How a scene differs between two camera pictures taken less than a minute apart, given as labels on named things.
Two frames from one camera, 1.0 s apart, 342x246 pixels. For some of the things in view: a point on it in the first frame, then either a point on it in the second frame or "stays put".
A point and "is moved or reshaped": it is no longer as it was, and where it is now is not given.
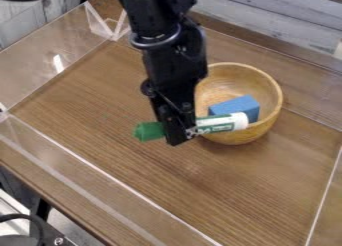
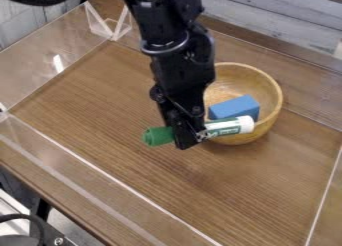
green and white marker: (152, 130) is moved or reshaped
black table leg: (43, 209) stays put
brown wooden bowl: (237, 79) stays put
